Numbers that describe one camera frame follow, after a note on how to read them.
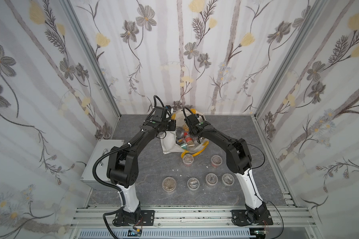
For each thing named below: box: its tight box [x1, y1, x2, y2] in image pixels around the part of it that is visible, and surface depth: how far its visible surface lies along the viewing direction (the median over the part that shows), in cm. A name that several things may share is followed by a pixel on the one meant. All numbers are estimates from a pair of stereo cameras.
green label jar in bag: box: [179, 142, 188, 150], surface depth 95 cm
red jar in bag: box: [185, 136, 195, 147], surface depth 97 cm
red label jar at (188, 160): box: [182, 153, 194, 168], surface depth 92 cm
